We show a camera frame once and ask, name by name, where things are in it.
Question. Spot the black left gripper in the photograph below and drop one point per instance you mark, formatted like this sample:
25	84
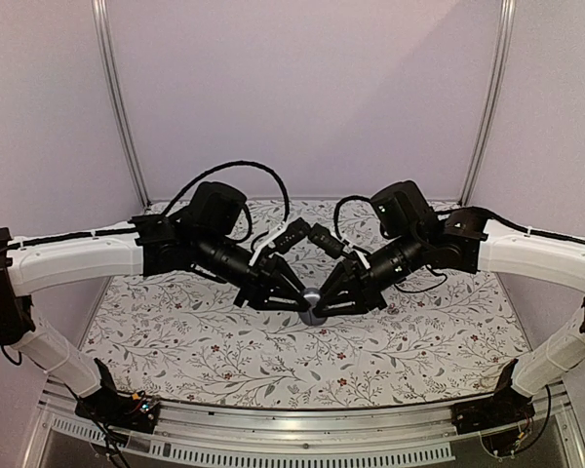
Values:
261	280

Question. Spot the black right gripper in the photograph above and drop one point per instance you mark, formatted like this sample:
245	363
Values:
362	288

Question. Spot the purple earbud charging case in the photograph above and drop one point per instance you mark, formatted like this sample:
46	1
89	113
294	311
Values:
308	317

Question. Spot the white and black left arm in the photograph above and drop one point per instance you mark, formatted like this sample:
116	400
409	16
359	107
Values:
193	239

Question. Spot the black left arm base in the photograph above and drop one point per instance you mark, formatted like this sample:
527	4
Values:
137	412

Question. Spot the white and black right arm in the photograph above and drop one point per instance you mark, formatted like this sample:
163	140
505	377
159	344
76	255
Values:
469	240

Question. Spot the floral patterned table mat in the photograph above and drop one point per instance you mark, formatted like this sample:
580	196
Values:
181	337

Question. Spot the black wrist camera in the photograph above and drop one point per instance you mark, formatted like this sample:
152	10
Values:
281	240
334	247

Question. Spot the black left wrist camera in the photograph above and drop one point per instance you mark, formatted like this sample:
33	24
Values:
281	240

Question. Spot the aluminium frame rail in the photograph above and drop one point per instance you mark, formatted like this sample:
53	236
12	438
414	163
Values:
194	435

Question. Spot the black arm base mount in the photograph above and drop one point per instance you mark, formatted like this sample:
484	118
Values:
504	406

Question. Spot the right aluminium corner post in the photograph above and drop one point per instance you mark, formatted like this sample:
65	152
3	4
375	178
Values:
500	56

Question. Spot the aluminium corner post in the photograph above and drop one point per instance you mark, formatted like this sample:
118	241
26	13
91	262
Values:
119	109
500	56

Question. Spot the left aluminium corner post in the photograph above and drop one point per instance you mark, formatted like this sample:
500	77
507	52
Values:
119	109

